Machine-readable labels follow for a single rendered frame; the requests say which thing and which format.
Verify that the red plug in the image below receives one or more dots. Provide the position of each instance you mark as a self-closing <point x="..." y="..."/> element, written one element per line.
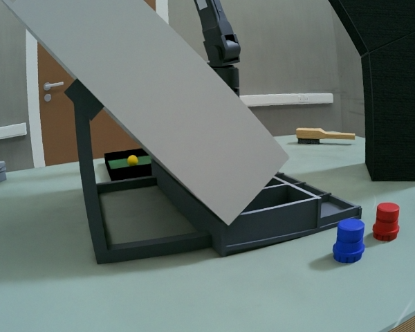
<point x="386" y="227"/>

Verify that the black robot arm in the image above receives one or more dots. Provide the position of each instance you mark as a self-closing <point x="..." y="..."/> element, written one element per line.
<point x="221" y="44"/>

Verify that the wooden-handled wire brush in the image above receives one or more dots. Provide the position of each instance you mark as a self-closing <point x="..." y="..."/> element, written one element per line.
<point x="313" y="136"/>

